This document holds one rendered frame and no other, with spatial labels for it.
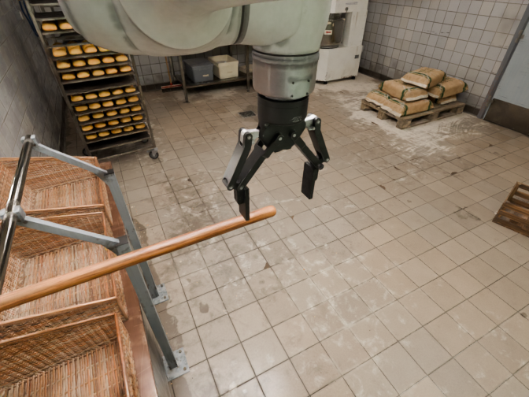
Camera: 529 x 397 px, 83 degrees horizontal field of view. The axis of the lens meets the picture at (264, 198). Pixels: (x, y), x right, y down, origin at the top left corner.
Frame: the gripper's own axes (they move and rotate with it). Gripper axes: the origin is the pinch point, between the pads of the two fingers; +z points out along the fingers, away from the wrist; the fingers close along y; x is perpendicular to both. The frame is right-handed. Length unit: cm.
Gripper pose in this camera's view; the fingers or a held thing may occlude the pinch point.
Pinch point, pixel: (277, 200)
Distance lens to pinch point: 56.2
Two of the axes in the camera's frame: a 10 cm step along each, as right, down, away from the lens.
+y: 8.8, -2.8, 3.8
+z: -0.2, 7.8, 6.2
